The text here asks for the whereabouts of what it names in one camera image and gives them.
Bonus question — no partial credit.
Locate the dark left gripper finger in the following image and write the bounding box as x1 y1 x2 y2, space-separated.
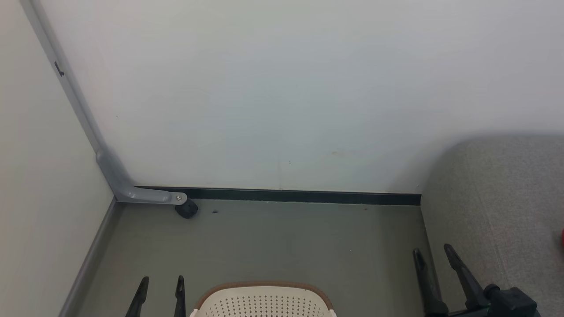
125 276 149 317
174 275 186 317

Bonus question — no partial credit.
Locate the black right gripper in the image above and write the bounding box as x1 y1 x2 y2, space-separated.
412 243 542 317

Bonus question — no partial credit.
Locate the grey fabric sofa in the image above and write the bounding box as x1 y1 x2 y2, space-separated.
421 134 564 317

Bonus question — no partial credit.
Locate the grey skirting strip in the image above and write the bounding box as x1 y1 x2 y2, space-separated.
59 198 124 317

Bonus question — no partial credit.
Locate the cream perforated laundry basket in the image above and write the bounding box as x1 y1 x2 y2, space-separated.
189 282 338 317

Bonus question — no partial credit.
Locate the black caster wheel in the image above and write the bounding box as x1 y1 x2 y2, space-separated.
175 199 199 219

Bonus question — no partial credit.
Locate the black baseboard strip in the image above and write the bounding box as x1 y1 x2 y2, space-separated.
134 186 422 206

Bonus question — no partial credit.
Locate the grey metal frame leg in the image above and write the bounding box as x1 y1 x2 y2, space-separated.
20 0 188 204

